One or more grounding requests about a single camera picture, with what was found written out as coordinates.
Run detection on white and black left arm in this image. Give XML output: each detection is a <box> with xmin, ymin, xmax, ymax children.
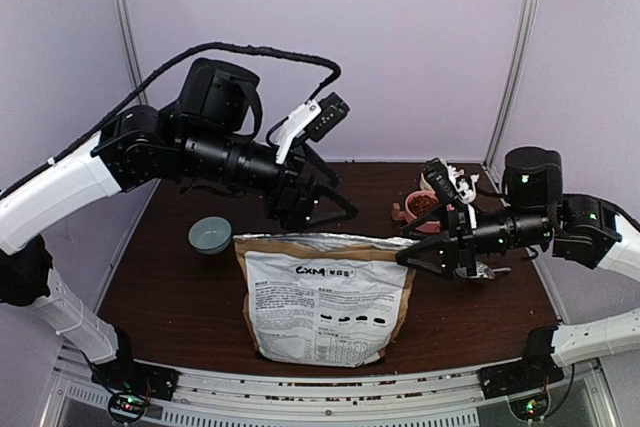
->
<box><xmin>1</xmin><ymin>58</ymin><xmax>357</xmax><ymax>391</ymax></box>

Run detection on brown kibble in pink bowl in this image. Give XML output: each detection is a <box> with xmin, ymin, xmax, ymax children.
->
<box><xmin>407</xmin><ymin>195</ymin><xmax>439</xmax><ymax>217</ymax></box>

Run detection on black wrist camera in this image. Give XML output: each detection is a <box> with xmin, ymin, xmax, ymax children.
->
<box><xmin>422</xmin><ymin>158</ymin><xmax>480</xmax><ymax>205</ymax></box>
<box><xmin>266</xmin><ymin>92</ymin><xmax>350</xmax><ymax>165</ymax></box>

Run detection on aluminium corner post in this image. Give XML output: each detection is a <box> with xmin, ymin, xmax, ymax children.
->
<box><xmin>113</xmin><ymin>0</ymin><xmax>143</xmax><ymax>87</ymax></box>
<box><xmin>483</xmin><ymin>0</ymin><xmax>539</xmax><ymax>170</ymax></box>

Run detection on cream cat-ear pet bowl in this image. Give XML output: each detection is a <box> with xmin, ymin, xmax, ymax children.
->
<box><xmin>419</xmin><ymin>170</ymin><xmax>434</xmax><ymax>192</ymax></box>

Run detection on pink cat-ear pet bowl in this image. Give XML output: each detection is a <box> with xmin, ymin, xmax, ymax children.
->
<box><xmin>404</xmin><ymin>190</ymin><xmax>440</xmax><ymax>234</ymax></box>

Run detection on aluminium front frame rail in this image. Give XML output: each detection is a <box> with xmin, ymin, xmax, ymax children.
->
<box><xmin>39</xmin><ymin>339</ymin><xmax>616</xmax><ymax>427</ymax></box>

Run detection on light green ceramic bowl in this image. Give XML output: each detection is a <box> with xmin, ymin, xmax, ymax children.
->
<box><xmin>188</xmin><ymin>217</ymin><xmax>232</xmax><ymax>255</ymax></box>

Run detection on brown dog food bag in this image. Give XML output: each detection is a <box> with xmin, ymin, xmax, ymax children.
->
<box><xmin>234</xmin><ymin>233</ymin><xmax>415</xmax><ymax>368</ymax></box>

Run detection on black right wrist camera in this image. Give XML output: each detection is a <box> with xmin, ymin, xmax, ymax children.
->
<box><xmin>422</xmin><ymin>158</ymin><xmax>480</xmax><ymax>205</ymax></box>

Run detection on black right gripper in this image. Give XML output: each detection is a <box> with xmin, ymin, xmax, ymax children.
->
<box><xmin>395</xmin><ymin>201</ymin><xmax>553</xmax><ymax>284</ymax></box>

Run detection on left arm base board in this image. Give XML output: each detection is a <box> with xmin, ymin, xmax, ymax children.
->
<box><xmin>107</xmin><ymin>392</ymin><xmax>150</xmax><ymax>424</ymax></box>

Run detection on right aluminium table rail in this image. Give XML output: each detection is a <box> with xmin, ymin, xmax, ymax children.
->
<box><xmin>481</xmin><ymin>163</ymin><xmax>566</xmax><ymax>324</ymax></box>

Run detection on right arm base board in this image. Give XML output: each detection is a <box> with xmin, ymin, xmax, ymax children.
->
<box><xmin>509</xmin><ymin>392</ymin><xmax>550</xmax><ymax>422</ymax></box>

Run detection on left aluminium corner post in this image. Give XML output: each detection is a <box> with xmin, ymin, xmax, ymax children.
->
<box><xmin>113</xmin><ymin>0</ymin><xmax>143</xmax><ymax>87</ymax></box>

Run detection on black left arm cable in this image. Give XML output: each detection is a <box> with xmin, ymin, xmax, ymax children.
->
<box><xmin>0</xmin><ymin>42</ymin><xmax>343</xmax><ymax>198</ymax></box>

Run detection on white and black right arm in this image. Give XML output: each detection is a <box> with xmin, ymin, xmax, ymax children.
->
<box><xmin>396</xmin><ymin>146</ymin><xmax>639</xmax><ymax>281</ymax></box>

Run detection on right aluminium corner post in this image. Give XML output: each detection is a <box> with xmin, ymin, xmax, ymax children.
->
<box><xmin>483</xmin><ymin>0</ymin><xmax>539</xmax><ymax>170</ymax></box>

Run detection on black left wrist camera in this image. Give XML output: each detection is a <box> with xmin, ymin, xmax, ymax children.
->
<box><xmin>266</xmin><ymin>92</ymin><xmax>350</xmax><ymax>165</ymax></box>

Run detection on silver metal food scoop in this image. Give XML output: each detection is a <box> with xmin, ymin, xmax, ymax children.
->
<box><xmin>455</xmin><ymin>262</ymin><xmax>512</xmax><ymax>282</ymax></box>

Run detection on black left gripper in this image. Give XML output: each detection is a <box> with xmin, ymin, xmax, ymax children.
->
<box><xmin>177</xmin><ymin>123</ymin><xmax>361</xmax><ymax>234</ymax></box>

